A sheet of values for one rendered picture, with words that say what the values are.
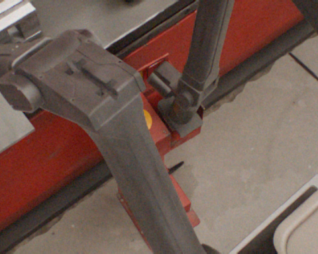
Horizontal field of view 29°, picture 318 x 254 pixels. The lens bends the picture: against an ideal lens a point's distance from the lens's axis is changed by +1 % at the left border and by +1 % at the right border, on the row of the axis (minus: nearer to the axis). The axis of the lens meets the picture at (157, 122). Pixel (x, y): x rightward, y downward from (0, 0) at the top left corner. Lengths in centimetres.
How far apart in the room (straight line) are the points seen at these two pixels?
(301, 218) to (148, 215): 22
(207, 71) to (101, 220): 109
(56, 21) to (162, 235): 85
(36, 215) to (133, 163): 152
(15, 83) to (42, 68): 3
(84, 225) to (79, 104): 159
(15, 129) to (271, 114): 132
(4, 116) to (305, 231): 67
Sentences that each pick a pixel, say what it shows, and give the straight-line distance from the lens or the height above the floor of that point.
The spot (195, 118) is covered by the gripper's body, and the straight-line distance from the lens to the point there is 144.
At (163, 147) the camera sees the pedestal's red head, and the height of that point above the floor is 72.
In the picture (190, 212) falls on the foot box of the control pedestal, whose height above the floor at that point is 1.
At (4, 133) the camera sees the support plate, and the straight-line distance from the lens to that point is 124.
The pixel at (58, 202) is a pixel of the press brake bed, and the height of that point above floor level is 5.
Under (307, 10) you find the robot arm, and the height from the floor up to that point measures 132.
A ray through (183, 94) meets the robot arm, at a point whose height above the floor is 98.
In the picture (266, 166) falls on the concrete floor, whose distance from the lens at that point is 228.
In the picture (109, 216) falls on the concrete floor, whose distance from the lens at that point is 219.
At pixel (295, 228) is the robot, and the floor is 131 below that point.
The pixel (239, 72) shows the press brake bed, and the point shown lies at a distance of 237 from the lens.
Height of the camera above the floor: 211
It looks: 66 degrees down
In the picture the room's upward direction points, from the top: straight up
